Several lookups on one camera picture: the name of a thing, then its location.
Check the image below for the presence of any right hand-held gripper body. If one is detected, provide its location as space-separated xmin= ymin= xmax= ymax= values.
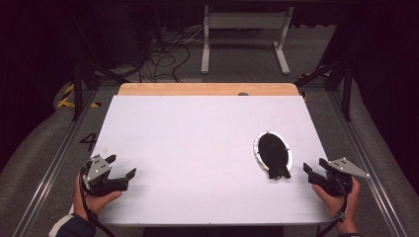
xmin=307 ymin=156 xmax=371 ymax=198

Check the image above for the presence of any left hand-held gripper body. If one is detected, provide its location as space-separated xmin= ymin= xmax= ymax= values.
xmin=80 ymin=154 xmax=129 ymax=198

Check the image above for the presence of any oval silver photo frame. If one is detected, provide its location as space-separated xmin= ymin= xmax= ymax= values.
xmin=252 ymin=130 xmax=294 ymax=182

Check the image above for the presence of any person's left hand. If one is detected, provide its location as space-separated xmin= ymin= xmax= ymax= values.
xmin=72 ymin=173 xmax=124 ymax=222

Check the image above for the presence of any person's right hand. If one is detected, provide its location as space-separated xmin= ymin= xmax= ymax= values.
xmin=310 ymin=177 xmax=362 ymax=234

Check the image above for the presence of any white board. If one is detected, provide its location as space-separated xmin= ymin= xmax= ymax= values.
xmin=69 ymin=95 xmax=334 ymax=227

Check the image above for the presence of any black metal stand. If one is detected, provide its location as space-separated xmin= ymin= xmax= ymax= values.
xmin=293 ymin=58 xmax=354 ymax=122
xmin=70 ymin=55 xmax=132 ymax=121

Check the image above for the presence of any yellow black floor tape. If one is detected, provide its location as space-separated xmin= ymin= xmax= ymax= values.
xmin=56 ymin=83 xmax=102 ymax=110

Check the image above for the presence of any wooden table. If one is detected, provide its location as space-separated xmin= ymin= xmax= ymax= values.
xmin=117 ymin=82 xmax=300 ymax=98

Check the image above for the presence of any aluminium floor rail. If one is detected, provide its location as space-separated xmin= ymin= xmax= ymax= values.
xmin=327 ymin=89 xmax=410 ymax=237
xmin=11 ymin=88 xmax=101 ymax=237

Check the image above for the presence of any right hand-held gripper cable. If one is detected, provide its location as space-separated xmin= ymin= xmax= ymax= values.
xmin=316 ymin=174 xmax=351 ymax=237

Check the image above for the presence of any hand-held gripper cable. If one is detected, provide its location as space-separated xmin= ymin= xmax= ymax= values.
xmin=78 ymin=166 xmax=117 ymax=237
xmin=316 ymin=174 xmax=351 ymax=237

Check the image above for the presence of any left hand-held gripper cable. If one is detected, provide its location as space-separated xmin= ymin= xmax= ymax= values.
xmin=78 ymin=166 xmax=117 ymax=237

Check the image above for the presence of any bundle of floor cables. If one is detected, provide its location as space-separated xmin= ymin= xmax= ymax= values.
xmin=137 ymin=28 xmax=206 ymax=84

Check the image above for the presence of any white metal desk frame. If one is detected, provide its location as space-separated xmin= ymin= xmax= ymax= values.
xmin=200 ymin=5 xmax=295 ymax=76

